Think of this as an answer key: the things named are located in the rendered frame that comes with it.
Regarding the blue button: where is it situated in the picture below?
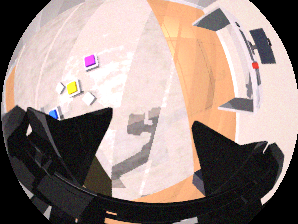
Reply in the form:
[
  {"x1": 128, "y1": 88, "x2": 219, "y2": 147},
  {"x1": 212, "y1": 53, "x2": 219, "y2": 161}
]
[{"x1": 49, "y1": 105, "x2": 64, "y2": 120}]

